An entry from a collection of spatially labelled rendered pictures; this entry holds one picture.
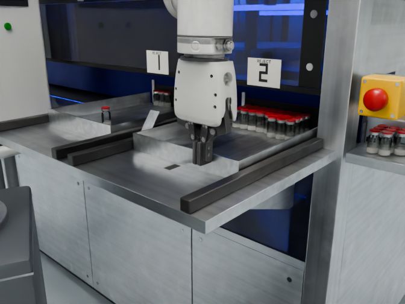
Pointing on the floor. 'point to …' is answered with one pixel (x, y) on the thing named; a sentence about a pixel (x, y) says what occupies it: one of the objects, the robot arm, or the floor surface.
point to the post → (328, 195)
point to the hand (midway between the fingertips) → (202, 152)
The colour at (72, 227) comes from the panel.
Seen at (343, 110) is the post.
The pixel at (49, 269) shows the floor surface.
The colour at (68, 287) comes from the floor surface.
